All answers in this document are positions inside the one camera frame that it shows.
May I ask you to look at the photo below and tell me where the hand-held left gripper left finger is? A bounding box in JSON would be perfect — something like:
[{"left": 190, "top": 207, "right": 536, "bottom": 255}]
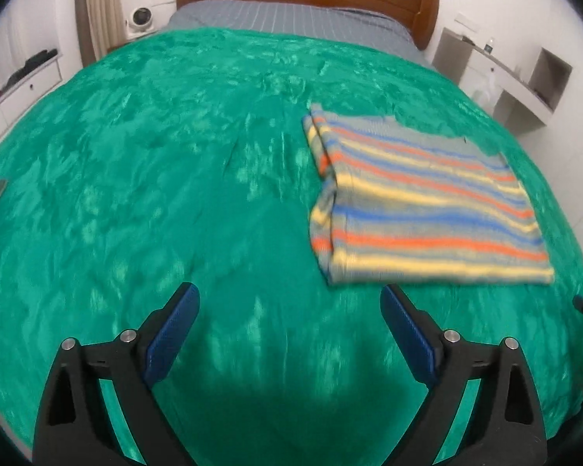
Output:
[{"left": 31, "top": 282, "right": 201, "bottom": 466}]

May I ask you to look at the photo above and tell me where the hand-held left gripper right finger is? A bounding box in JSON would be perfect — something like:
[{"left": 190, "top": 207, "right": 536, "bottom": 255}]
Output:
[{"left": 380, "top": 283, "right": 549, "bottom": 466}]

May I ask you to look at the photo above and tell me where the striped knit sweater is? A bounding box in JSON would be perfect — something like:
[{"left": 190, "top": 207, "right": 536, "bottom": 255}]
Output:
[{"left": 302, "top": 103, "right": 555, "bottom": 286}]

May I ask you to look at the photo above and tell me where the dark clothes pile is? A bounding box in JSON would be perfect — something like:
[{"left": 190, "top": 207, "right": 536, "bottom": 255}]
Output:
[{"left": 2, "top": 49, "right": 58, "bottom": 91}]

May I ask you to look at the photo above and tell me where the white wardrobe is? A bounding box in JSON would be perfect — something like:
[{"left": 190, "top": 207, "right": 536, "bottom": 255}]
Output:
[{"left": 539, "top": 34, "right": 583, "bottom": 280}]

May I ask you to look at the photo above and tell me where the green plush blanket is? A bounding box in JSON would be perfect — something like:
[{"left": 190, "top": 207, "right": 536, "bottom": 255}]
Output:
[{"left": 0, "top": 28, "right": 583, "bottom": 466}]

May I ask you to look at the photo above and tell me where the white bedside shelf unit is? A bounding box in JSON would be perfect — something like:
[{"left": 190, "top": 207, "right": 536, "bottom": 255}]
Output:
[{"left": 432, "top": 26, "right": 575, "bottom": 136}]

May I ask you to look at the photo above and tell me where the clear plastic bag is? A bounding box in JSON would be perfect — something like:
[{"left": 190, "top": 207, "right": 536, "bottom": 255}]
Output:
[{"left": 470, "top": 65, "right": 505, "bottom": 108}]

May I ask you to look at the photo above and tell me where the white low dresser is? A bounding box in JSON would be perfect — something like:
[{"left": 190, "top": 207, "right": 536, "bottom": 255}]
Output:
[{"left": 0, "top": 49, "right": 64, "bottom": 158}]

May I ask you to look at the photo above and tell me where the beige curtain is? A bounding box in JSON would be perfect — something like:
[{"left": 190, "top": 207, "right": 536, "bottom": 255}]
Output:
[{"left": 75, "top": 0, "right": 125, "bottom": 67}]

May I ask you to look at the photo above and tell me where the grey striped bed sheet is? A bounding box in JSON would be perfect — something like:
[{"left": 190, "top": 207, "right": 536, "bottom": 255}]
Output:
[{"left": 168, "top": 0, "right": 438, "bottom": 71}]

